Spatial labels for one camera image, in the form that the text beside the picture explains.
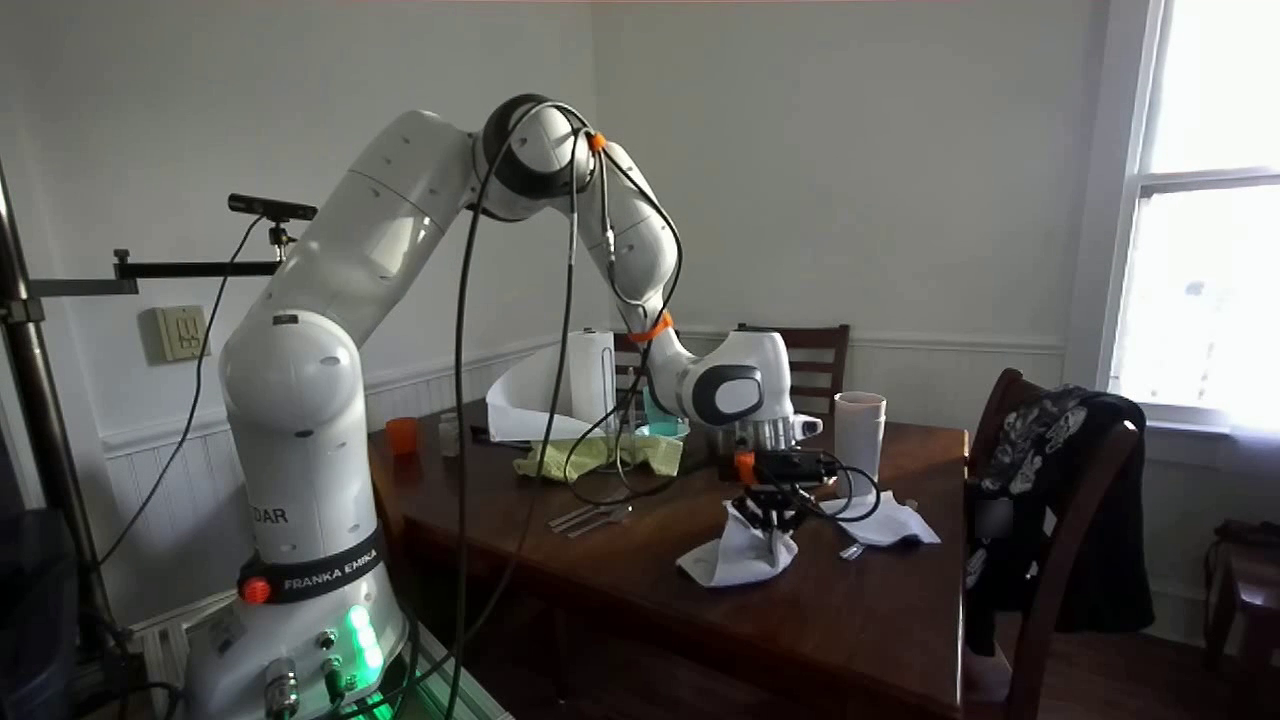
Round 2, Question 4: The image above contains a metal fork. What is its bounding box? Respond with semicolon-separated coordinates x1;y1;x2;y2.
558;501;640;545

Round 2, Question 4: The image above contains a dark wooden chair with jacket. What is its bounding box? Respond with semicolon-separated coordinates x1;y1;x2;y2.
959;365;1153;720

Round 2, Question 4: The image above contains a thin black camera cable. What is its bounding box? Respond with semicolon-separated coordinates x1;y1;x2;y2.
90;211;269;580

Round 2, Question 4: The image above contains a tall white plastic cup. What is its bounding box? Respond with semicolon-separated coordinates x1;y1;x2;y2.
831;389;891;488

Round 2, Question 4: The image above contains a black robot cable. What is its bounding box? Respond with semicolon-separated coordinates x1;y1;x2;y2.
436;102;887;720

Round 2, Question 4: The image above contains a beige wall outlet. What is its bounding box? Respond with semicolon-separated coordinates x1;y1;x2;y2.
139;302;213;367

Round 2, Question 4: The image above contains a metal camera stand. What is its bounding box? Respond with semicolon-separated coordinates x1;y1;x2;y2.
0;170;289;720

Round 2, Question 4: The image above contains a black camera on boom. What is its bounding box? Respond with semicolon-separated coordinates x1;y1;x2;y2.
223;187;323;252

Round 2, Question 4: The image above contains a dark stool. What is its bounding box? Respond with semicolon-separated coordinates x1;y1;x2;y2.
1202;518;1280;677

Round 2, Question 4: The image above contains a teal bowl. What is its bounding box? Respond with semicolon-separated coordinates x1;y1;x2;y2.
637;411;696;446

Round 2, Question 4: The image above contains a white paper napkin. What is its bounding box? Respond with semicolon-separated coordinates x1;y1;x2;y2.
818;484;943;564

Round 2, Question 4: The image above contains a small orange object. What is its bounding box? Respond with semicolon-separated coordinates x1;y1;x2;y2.
379;417;430;465

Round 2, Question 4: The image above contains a black patterned jacket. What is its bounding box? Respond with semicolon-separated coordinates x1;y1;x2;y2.
959;385;1159;660

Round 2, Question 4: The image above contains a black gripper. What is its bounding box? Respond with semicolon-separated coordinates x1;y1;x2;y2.
731;478;813;545

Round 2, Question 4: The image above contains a white cloth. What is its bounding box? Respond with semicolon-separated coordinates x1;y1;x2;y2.
674;496;804;596

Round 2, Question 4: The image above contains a paper towel roll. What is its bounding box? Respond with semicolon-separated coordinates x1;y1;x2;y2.
566;327;622;427

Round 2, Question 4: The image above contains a small glass jar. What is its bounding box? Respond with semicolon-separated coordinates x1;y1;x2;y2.
436;408;474;465

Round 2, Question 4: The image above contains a dark wooden slatted chair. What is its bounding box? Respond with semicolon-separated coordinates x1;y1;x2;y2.
731;319;858;426
612;327;661;401

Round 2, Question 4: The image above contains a bright window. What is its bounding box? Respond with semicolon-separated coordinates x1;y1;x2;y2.
1091;0;1280;432

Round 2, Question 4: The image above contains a yellow-green cloth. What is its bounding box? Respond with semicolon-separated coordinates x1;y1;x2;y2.
513;427;694;488

